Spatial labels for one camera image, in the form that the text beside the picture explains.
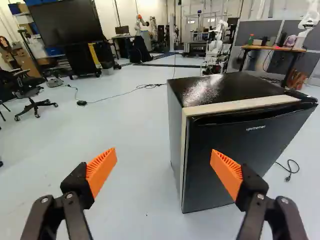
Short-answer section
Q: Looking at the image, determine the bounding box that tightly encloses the white robot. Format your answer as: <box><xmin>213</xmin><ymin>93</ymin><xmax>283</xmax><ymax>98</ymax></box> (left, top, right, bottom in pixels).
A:
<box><xmin>200</xmin><ymin>19</ymin><xmax>235</xmax><ymax>75</ymax></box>

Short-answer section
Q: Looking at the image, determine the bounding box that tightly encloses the black office chair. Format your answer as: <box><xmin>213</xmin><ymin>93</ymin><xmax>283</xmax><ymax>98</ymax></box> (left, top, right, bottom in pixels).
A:
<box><xmin>0</xmin><ymin>67</ymin><xmax>59</xmax><ymax>122</ymax></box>

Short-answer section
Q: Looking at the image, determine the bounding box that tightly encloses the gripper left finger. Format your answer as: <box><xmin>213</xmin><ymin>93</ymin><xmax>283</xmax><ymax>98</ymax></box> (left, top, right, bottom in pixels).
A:
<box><xmin>19</xmin><ymin>147</ymin><xmax>118</xmax><ymax>240</ymax></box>

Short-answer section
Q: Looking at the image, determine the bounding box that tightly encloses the large black screen on stand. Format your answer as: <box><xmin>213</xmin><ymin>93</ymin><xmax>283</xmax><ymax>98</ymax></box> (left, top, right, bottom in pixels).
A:
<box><xmin>26</xmin><ymin>0</ymin><xmax>123</xmax><ymax>81</ymax></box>

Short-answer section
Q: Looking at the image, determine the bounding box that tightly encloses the black floor cable with puck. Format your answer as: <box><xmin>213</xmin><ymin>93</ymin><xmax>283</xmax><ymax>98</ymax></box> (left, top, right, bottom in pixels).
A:
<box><xmin>65</xmin><ymin>83</ymin><xmax>168</xmax><ymax>107</ymax></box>

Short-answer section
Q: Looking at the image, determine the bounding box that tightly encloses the black fridge power cable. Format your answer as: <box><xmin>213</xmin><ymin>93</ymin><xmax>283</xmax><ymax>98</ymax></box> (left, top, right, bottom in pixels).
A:
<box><xmin>274</xmin><ymin>159</ymin><xmax>300</xmax><ymax>182</ymax></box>

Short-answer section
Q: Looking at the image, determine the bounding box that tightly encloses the black mini fridge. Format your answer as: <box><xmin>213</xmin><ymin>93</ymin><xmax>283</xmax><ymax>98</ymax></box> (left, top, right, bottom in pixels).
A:
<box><xmin>166</xmin><ymin>71</ymin><xmax>319</xmax><ymax>214</ymax></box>

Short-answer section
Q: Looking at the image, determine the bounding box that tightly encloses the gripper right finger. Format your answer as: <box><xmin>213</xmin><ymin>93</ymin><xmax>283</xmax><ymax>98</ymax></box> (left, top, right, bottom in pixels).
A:
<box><xmin>209</xmin><ymin>148</ymin><xmax>310</xmax><ymax>240</ymax></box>

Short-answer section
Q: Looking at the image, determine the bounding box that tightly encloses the wooden top desk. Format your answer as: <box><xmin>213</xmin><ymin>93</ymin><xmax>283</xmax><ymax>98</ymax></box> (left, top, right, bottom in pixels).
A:
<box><xmin>240</xmin><ymin>43</ymin><xmax>307</xmax><ymax>88</ymax></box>

